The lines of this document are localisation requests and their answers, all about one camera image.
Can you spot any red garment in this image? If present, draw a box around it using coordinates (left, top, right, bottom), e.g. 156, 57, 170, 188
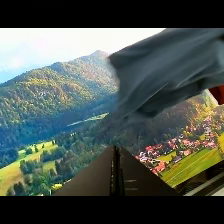
209, 84, 224, 106

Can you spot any grey garment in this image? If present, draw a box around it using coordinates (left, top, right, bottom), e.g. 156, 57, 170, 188
107, 27, 224, 120

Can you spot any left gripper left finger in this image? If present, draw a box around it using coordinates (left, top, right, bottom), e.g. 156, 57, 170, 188
53, 145, 116, 197

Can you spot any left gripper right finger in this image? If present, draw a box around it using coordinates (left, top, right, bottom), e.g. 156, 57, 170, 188
116, 145, 181, 197

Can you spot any silver frame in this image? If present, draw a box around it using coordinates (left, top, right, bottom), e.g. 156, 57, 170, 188
183, 170, 224, 197

